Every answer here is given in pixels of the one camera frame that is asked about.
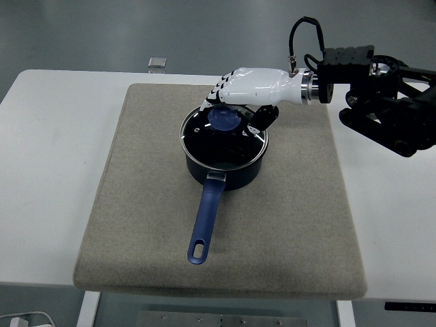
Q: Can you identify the black table control panel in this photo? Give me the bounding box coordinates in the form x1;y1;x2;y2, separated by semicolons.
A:
384;301;436;311

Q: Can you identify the beige fabric mat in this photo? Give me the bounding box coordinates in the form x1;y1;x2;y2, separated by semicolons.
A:
72;83;368;300

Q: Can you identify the white cable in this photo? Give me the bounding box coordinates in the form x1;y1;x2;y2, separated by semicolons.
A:
0;311;57;327

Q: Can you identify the dark pot with blue handle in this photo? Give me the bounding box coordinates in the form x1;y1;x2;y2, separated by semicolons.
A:
185;146;264;266

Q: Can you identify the white table leg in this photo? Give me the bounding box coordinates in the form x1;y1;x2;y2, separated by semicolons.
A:
75;292;102;327
335;300;357;327

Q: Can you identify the glass pot lid blue knob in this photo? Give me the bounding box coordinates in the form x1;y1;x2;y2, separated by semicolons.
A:
179;104;270;170

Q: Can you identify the grey metal plate with screws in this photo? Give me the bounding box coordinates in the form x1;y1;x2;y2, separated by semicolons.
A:
136;310;309;327

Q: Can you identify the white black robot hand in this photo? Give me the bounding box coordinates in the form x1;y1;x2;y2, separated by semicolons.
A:
200;67;304;137

